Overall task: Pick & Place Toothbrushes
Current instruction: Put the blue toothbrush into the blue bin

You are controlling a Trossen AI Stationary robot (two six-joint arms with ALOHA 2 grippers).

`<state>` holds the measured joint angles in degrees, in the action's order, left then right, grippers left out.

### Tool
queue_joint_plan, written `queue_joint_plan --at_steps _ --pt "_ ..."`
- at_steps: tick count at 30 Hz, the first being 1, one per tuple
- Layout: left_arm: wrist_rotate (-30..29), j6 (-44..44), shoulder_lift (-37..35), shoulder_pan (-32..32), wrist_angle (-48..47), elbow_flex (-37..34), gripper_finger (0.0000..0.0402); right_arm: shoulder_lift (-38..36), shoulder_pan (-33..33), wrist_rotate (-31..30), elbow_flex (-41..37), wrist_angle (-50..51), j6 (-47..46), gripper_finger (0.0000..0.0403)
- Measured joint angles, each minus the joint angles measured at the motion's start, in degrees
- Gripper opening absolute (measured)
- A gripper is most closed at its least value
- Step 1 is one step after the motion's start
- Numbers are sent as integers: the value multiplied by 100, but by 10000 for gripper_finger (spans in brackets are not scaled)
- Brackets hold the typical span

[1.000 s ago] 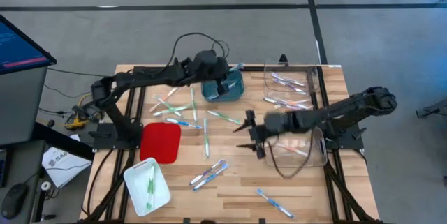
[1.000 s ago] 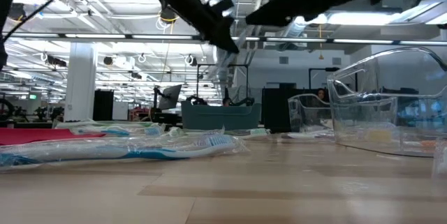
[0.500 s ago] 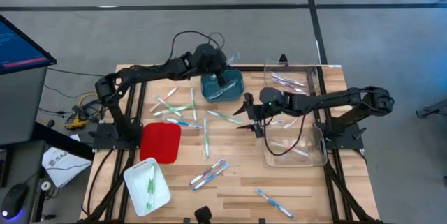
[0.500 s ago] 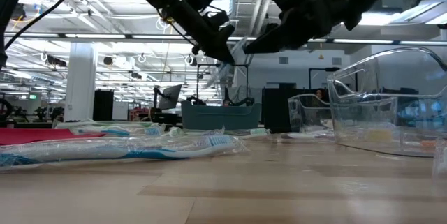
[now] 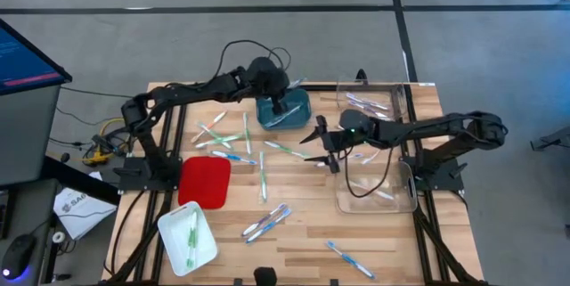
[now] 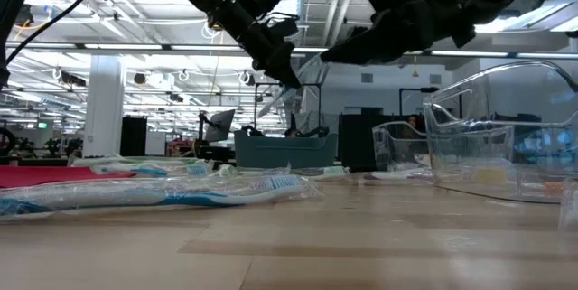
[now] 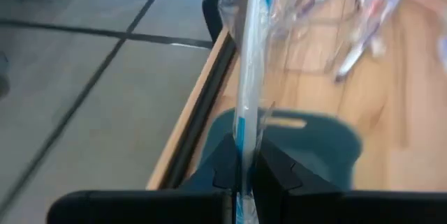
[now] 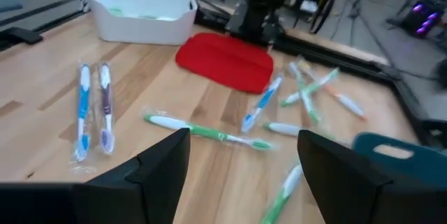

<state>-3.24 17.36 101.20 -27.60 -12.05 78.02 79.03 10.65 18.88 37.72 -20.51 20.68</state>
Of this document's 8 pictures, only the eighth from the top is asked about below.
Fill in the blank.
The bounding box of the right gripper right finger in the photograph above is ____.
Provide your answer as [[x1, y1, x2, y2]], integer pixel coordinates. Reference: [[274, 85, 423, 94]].
[[297, 129, 447, 224]]

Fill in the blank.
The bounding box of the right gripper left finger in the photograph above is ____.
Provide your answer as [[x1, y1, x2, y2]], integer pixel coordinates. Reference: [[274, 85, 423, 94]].
[[0, 128, 191, 224]]

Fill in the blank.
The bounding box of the green toothbrush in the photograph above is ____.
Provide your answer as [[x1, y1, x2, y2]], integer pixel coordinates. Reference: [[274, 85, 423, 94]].
[[107, 6, 175, 22], [263, 121, 336, 140], [260, 163, 305, 224], [281, 67, 340, 108], [288, 61, 321, 124], [142, 112, 277, 151]]

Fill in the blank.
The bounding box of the purple toothbrush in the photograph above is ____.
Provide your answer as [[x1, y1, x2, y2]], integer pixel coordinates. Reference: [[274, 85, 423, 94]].
[[97, 62, 116, 156]]

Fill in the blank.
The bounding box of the blue toothbrush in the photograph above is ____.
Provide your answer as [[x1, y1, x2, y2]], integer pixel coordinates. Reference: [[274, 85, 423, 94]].
[[71, 62, 92, 164], [240, 74, 284, 134]]

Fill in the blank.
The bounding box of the teal plastic bin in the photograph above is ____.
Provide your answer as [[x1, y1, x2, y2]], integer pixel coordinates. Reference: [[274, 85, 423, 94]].
[[351, 132, 447, 188]]

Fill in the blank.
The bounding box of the red plastic bin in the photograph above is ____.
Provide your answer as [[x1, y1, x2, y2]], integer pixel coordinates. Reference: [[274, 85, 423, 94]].
[[175, 31, 275, 95]]

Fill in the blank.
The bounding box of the white plastic bin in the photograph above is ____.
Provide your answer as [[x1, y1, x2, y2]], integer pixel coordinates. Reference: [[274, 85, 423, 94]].
[[82, 0, 198, 46]]

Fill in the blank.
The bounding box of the computer with purple lights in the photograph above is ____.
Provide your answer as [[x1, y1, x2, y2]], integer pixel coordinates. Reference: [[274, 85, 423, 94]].
[[408, 0, 444, 38]]

